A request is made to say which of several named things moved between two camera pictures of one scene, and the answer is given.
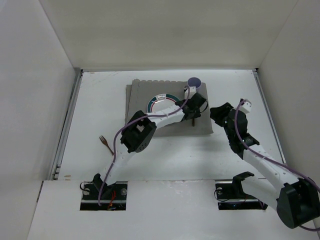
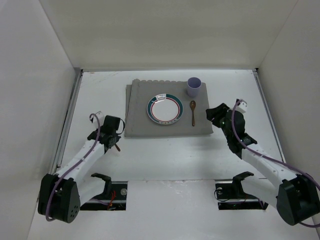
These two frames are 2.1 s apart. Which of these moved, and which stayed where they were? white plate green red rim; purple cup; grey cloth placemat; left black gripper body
Moved: left black gripper body
Stayed: purple cup; white plate green red rim; grey cloth placemat
